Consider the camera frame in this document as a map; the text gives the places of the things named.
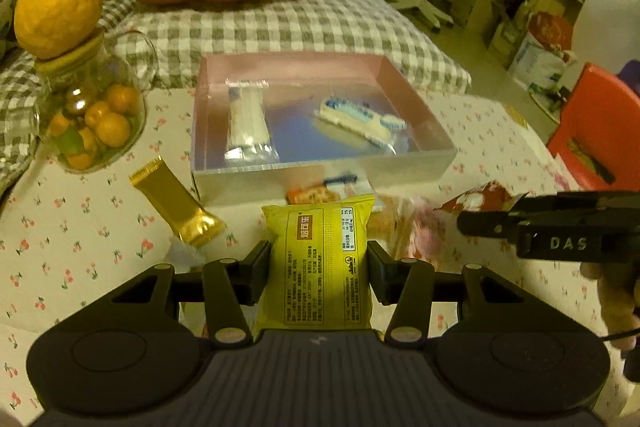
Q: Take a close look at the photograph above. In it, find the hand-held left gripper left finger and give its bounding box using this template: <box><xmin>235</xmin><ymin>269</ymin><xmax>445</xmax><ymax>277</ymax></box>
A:
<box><xmin>102</xmin><ymin>239</ymin><xmax>273</xmax><ymax>349</ymax></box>

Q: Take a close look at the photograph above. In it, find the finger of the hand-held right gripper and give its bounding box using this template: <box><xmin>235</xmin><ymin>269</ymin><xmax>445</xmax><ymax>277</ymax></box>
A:
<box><xmin>457</xmin><ymin>192</ymin><xmax>531</xmax><ymax>240</ymax></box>

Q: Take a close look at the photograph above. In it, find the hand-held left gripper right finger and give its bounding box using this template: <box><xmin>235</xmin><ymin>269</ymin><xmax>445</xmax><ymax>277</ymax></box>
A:
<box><xmin>367</xmin><ymin>240</ymin><xmax>540</xmax><ymax>349</ymax></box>

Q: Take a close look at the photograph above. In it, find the red and white snack packet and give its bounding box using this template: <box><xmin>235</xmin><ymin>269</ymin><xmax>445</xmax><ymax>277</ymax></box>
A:
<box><xmin>432</xmin><ymin>180</ymin><xmax>518</xmax><ymax>220</ymax></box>

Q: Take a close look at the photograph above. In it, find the yellow snack packet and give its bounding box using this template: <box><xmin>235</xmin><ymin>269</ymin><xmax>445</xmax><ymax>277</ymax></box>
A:
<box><xmin>261</xmin><ymin>194</ymin><xmax>377</xmax><ymax>343</ymax></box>

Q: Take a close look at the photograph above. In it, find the pink box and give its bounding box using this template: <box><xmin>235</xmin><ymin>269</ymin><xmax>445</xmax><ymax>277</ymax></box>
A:
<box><xmin>190</xmin><ymin>53</ymin><xmax>458</xmax><ymax>202</ymax></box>

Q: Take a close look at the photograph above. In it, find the person's right hand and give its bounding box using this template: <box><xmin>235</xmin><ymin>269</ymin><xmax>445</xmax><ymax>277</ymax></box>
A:
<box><xmin>595</xmin><ymin>263</ymin><xmax>640</xmax><ymax>352</ymax></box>

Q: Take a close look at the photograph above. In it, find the pink translucent snack packet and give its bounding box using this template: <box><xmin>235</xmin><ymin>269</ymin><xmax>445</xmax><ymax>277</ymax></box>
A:
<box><xmin>377</xmin><ymin>194</ymin><xmax>456</xmax><ymax>269</ymax></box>

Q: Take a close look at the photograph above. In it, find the orange snack packet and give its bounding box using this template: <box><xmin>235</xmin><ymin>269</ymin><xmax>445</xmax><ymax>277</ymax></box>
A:
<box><xmin>286</xmin><ymin>184</ymin><xmax>351</xmax><ymax>206</ymax></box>

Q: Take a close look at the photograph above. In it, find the gold snack bar packet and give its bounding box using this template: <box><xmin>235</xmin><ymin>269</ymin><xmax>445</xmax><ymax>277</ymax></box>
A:
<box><xmin>128</xmin><ymin>157</ymin><xmax>227</xmax><ymax>249</ymax></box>

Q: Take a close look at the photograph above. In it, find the red plastic chair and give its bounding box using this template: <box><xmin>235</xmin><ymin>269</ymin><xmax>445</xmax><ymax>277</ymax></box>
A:
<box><xmin>546</xmin><ymin>63</ymin><xmax>640</xmax><ymax>192</ymax></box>

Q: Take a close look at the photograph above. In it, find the blue and white snack packet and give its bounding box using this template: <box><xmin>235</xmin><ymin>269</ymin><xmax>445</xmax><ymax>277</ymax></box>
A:
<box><xmin>314</xmin><ymin>94</ymin><xmax>407</xmax><ymax>154</ymax></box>

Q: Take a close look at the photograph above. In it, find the white blue red sack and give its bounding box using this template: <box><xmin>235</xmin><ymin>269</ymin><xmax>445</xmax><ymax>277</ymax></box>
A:
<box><xmin>507</xmin><ymin>12</ymin><xmax>576</xmax><ymax>92</ymax></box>

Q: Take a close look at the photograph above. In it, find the cherry print tablecloth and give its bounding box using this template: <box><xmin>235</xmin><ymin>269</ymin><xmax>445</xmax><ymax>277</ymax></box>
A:
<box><xmin>0</xmin><ymin>87</ymin><xmax>601</xmax><ymax>427</ymax></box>

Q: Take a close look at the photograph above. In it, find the pile of kumquats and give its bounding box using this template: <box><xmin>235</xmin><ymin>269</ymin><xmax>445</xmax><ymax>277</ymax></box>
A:
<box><xmin>50</xmin><ymin>84</ymin><xmax>141</xmax><ymax>170</ymax></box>

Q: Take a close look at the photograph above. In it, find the green checked pillow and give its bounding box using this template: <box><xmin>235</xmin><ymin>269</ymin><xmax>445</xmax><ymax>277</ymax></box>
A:
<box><xmin>0</xmin><ymin>0</ymin><xmax>473</xmax><ymax>192</ymax></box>

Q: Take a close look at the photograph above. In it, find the large yellow citrus fruit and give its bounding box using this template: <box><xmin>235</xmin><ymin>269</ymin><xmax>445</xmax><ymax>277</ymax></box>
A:
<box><xmin>13</xmin><ymin>0</ymin><xmax>103</xmax><ymax>60</ymax></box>

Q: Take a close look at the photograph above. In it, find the black cable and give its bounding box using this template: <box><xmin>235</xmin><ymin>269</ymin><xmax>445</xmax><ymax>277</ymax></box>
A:
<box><xmin>602</xmin><ymin>326</ymin><xmax>640</xmax><ymax>344</ymax></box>

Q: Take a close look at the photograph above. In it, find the glass jar with handle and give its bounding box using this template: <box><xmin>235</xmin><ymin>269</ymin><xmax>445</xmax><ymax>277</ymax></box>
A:
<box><xmin>32</xmin><ymin>29</ymin><xmax>160</xmax><ymax>175</ymax></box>

